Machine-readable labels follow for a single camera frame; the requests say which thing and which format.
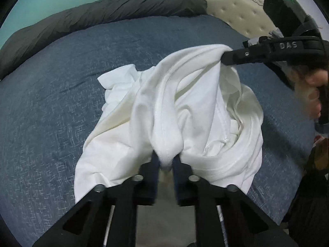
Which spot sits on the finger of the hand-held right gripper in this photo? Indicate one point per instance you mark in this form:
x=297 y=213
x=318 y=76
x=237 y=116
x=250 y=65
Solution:
x=244 y=55

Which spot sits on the white long-sleeved shirt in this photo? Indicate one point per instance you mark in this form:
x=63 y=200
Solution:
x=159 y=108

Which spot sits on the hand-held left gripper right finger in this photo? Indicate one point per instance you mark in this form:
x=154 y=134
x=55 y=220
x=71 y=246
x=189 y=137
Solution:
x=180 y=182

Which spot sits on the cream tufted headboard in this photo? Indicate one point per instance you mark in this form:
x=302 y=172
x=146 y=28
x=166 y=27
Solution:
x=239 y=12

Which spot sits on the dark grey pillow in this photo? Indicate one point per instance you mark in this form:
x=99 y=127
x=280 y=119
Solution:
x=102 y=12

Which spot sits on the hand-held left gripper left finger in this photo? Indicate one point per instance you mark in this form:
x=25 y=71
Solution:
x=153 y=182

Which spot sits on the person's dark clothing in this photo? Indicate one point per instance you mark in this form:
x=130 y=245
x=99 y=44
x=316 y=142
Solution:
x=311 y=198

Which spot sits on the person's right hand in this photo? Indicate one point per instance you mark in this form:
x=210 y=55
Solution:
x=307 y=90

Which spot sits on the blue patterned bed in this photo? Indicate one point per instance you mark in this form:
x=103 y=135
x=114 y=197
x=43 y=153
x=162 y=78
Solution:
x=51 y=108

